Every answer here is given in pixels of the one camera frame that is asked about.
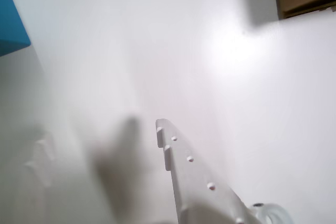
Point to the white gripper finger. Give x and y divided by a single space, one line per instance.
78 182
199 195

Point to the blue cube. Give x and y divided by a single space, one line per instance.
10 19

